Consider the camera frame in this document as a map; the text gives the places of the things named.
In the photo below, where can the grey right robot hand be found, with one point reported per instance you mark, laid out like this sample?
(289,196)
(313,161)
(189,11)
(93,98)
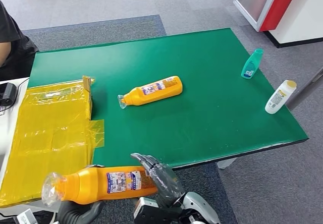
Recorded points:
(165,180)

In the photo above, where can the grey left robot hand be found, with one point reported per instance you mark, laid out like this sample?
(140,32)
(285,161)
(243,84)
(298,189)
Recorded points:
(75,214)

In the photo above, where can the orange bottle with clear cap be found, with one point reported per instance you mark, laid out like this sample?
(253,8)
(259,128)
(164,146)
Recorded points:
(151,93)
(96,185)

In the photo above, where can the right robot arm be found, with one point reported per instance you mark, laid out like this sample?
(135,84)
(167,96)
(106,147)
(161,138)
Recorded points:
(201,205)

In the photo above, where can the teal bottle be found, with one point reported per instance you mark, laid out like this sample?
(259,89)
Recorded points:
(250,65)

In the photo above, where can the white bottle with yellow cap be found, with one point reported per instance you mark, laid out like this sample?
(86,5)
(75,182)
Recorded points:
(278,98)

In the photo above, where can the green table mat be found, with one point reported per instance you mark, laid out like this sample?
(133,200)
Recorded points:
(201,115)

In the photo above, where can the white table foot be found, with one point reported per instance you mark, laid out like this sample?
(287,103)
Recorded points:
(226,164)

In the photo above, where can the yellow plastic-wrapped box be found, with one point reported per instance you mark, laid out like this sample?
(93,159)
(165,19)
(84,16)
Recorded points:
(50,132)

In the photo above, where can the white side table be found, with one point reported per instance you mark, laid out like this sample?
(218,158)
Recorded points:
(7,129)

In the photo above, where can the black device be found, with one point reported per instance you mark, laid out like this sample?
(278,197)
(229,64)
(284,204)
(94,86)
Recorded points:
(7,93)

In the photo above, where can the person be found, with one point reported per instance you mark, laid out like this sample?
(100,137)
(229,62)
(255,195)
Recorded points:
(15,52)

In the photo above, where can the grey metal pole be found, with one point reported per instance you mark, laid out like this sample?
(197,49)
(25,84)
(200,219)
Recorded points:
(305,88)

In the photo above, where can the red and white sign stand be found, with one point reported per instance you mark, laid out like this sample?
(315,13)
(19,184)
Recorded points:
(265,2)

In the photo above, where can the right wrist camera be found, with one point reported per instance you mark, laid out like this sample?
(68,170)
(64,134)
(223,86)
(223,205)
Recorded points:
(146,210)

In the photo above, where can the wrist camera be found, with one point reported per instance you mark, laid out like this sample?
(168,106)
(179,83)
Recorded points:
(146,210)
(26,218)

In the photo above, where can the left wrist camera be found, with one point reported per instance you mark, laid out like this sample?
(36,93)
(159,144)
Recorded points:
(26,218)

